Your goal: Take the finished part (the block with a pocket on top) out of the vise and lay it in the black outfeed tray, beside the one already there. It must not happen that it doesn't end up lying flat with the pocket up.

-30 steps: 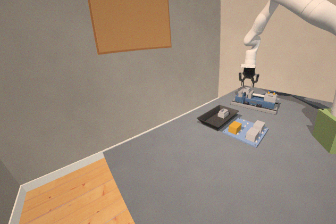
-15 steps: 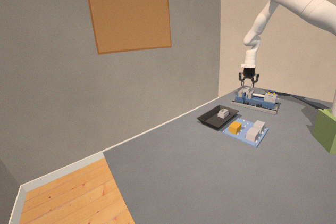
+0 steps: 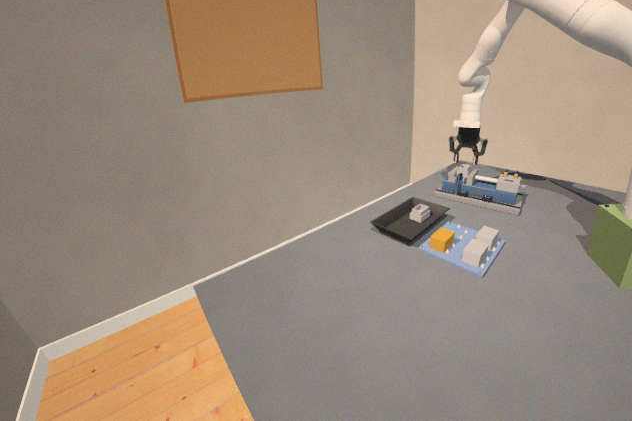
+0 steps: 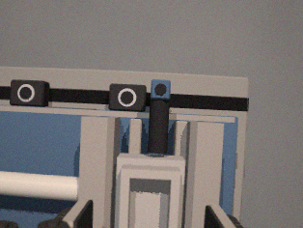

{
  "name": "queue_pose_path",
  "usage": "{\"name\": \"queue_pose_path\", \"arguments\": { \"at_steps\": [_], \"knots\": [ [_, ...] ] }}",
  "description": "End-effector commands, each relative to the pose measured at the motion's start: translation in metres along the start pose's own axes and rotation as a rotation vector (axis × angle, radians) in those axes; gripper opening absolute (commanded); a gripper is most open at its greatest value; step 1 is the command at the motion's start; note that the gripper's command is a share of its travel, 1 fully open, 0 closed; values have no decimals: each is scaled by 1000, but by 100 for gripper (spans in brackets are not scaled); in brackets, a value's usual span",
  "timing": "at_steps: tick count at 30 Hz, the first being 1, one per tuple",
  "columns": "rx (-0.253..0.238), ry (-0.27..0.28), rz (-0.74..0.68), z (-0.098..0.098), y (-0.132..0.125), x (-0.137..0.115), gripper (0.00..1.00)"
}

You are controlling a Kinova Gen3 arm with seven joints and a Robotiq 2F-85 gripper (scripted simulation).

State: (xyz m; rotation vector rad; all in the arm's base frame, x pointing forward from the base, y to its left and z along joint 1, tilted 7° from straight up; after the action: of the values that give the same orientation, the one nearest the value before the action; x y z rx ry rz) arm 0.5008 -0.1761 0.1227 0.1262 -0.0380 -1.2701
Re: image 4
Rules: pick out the white rectangular block with pocket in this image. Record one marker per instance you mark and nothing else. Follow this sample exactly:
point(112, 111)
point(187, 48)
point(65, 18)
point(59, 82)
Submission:
point(150, 196)

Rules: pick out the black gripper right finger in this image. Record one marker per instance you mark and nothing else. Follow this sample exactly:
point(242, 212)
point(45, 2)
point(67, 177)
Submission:
point(216, 218)

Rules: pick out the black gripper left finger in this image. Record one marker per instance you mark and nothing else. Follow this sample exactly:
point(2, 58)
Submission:
point(78, 216)

